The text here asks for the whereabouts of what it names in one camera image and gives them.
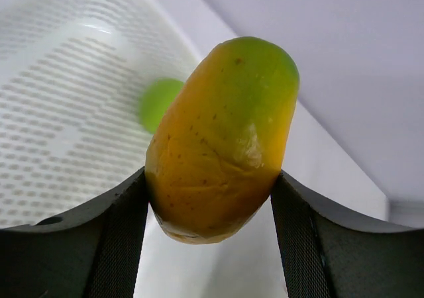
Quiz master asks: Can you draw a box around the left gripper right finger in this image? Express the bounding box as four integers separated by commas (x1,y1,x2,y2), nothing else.
271,172,423,298

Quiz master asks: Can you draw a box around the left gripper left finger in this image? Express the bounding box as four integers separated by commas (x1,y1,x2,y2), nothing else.
1,170,148,297

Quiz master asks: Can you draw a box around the orange fruit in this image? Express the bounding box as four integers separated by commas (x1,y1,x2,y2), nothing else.
144,36,299,244

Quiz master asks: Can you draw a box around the green apple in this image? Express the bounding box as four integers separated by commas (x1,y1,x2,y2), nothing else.
138,77,184,134

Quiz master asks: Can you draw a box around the white plastic basket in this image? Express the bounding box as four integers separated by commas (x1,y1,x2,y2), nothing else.
0,0,206,229

